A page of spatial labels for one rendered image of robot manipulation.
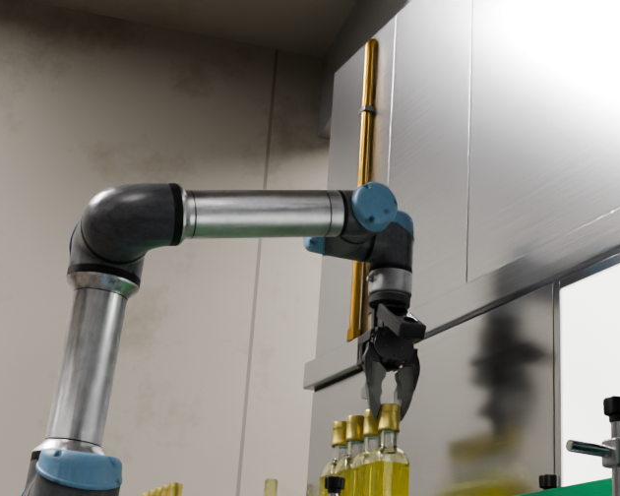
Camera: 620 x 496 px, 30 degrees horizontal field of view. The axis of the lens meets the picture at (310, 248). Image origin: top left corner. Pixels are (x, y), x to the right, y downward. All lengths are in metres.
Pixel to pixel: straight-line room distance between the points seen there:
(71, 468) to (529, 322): 0.72
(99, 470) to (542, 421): 0.64
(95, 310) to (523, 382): 0.66
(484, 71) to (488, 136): 0.14
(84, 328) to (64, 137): 3.29
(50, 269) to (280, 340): 0.99
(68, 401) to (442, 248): 0.78
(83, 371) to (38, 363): 2.96
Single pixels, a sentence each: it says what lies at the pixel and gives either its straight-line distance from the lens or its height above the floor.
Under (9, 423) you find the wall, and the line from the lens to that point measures 4.70.
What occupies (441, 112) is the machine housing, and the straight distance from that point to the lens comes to 2.32.
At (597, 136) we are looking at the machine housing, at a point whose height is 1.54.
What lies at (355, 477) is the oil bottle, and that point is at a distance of 1.95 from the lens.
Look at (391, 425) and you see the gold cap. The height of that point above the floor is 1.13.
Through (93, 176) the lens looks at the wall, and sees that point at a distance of 5.02.
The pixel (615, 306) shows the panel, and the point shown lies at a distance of 1.68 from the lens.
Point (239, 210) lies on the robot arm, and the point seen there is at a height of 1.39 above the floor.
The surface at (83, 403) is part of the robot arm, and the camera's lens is 1.79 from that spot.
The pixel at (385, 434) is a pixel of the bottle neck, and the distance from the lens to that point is 1.91.
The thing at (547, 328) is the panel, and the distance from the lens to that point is 1.80.
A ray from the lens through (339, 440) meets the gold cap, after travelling 2.07.
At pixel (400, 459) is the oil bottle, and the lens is 1.90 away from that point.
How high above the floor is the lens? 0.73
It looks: 20 degrees up
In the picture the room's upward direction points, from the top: 4 degrees clockwise
